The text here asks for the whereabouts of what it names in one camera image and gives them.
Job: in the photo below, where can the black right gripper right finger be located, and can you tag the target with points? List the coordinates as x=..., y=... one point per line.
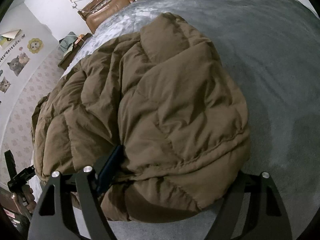
x=266, y=217

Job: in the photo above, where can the brown puffer jacket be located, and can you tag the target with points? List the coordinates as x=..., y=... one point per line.
x=163, y=95

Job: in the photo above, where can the green clothes pile on nightstand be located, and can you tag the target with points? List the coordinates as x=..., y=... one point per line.
x=67, y=43

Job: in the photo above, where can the person's left hand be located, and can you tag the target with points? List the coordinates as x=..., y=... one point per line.
x=28, y=193

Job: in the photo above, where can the dark wooden nightstand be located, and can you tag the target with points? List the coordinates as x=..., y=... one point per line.
x=73, y=49

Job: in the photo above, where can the grey plush bed blanket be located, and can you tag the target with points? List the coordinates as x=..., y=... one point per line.
x=271, y=49

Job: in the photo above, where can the cat wall sticker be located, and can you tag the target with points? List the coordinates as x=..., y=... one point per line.
x=17, y=64

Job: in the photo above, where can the sunflower wall sticker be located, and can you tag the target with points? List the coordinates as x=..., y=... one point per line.
x=35, y=45

